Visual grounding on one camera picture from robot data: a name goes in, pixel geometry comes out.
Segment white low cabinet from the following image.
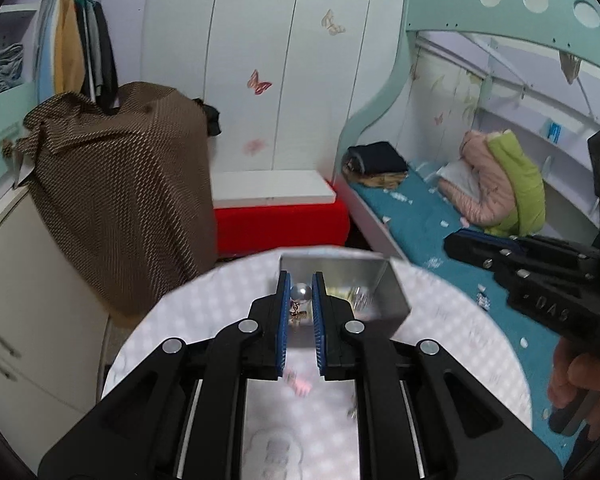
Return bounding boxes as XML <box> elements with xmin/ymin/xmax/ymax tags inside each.
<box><xmin>0</xmin><ymin>185</ymin><xmax>112</xmax><ymax>412</ymax></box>

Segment person's right hand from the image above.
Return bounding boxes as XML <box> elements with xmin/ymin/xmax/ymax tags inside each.
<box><xmin>549</xmin><ymin>337</ymin><xmax>600</xmax><ymax>433</ymax></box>

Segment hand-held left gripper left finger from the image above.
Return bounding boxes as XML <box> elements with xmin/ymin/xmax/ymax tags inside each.
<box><xmin>39</xmin><ymin>270</ymin><xmax>293</xmax><ymax>480</ymax></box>

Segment white board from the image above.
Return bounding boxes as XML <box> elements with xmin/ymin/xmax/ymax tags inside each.
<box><xmin>212</xmin><ymin>170</ymin><xmax>337</xmax><ymax>209</ymax></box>

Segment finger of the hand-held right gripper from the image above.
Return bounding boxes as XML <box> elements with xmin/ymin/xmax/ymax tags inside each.
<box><xmin>457</xmin><ymin>228</ymin><xmax>599</xmax><ymax>261</ymax></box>
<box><xmin>444</xmin><ymin>234</ymin><xmax>600</xmax><ymax>292</ymax></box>

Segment pink padded jacket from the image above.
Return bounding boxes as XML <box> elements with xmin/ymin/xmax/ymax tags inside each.
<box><xmin>439</xmin><ymin>130</ymin><xmax>516</xmax><ymax>226</ymax></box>

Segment teal bunk bed frame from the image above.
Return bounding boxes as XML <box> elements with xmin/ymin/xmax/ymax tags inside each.
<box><xmin>332</xmin><ymin>0</ymin><xmax>600</xmax><ymax>261</ymax></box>

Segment brown dotted cloth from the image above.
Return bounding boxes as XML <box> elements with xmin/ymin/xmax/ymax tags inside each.
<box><xmin>12</xmin><ymin>81</ymin><xmax>219</xmax><ymax>317</ymax></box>

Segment white wardrobe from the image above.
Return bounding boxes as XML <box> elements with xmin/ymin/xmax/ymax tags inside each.
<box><xmin>140</xmin><ymin>0</ymin><xmax>416</xmax><ymax>202</ymax></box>

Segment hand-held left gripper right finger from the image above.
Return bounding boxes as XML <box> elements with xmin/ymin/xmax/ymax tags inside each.
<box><xmin>312</xmin><ymin>272</ymin><xmax>563</xmax><ymax>480</ymax></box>

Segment blue bed mat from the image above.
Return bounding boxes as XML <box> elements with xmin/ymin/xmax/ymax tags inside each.
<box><xmin>347</xmin><ymin>160</ymin><xmax>600</xmax><ymax>467</ymax></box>

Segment white cubby shelf unit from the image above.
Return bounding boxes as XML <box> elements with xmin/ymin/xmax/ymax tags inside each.
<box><xmin>0</xmin><ymin>0</ymin><xmax>111</xmax><ymax>102</ymax></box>

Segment folded dark clothes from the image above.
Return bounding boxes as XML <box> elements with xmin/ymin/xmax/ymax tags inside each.
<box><xmin>347</xmin><ymin>142</ymin><xmax>410</xmax><ymax>176</ymax></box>

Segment red box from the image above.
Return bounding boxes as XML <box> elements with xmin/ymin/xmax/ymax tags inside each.
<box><xmin>215</xmin><ymin>199</ymin><xmax>351</xmax><ymax>259</ymax></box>

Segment teal drawer unit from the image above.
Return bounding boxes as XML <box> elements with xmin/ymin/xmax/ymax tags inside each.
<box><xmin>0</xmin><ymin>80</ymin><xmax>41</xmax><ymax>191</ymax></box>

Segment grey metal tin box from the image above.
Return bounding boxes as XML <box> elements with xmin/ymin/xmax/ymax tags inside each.
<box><xmin>279</xmin><ymin>254</ymin><xmax>412</xmax><ymax>341</ymax></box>

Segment folded tan cloth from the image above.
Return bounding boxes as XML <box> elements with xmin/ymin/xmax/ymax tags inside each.
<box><xmin>345</xmin><ymin>172</ymin><xmax>409</xmax><ymax>190</ymax></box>

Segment beige hanging cloth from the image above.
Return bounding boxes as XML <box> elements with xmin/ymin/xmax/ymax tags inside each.
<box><xmin>560</xmin><ymin>52</ymin><xmax>581</xmax><ymax>85</ymax></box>

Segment tan hanging jacket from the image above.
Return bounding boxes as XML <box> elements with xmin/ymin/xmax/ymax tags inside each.
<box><xmin>55</xmin><ymin>0</ymin><xmax>86</xmax><ymax>96</ymax></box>

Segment pink charm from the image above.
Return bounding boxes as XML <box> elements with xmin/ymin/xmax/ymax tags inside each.
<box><xmin>285</xmin><ymin>370</ymin><xmax>314</xmax><ymax>395</ymax></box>

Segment beige butterfly sticker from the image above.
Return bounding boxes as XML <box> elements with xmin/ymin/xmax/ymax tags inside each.
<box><xmin>321</xmin><ymin>9</ymin><xmax>346</xmax><ymax>36</ymax></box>

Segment light blue hanging shirt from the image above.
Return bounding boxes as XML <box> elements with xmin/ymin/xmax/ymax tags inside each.
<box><xmin>36</xmin><ymin>0</ymin><xmax>61</xmax><ymax>106</ymax></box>

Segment checked cartoon print tablecloth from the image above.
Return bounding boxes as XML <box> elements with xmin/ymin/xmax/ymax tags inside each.
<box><xmin>100</xmin><ymin>245</ymin><xmax>533</xmax><ymax>480</ymax></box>

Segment folded light blue clothes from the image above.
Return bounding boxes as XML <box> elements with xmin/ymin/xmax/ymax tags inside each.
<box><xmin>0</xmin><ymin>42</ymin><xmax>26</xmax><ymax>96</ymax></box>

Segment pearl drop earring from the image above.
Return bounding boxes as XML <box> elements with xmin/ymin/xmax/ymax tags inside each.
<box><xmin>289</xmin><ymin>284</ymin><xmax>312</xmax><ymax>324</ymax></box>

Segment dark hanging garments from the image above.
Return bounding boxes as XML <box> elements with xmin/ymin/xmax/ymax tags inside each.
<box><xmin>75</xmin><ymin>0</ymin><xmax>121</xmax><ymax>114</ymax></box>

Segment black cloth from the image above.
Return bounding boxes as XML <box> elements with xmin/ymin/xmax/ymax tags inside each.
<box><xmin>192</xmin><ymin>97</ymin><xmax>223</xmax><ymax>137</ymax></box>

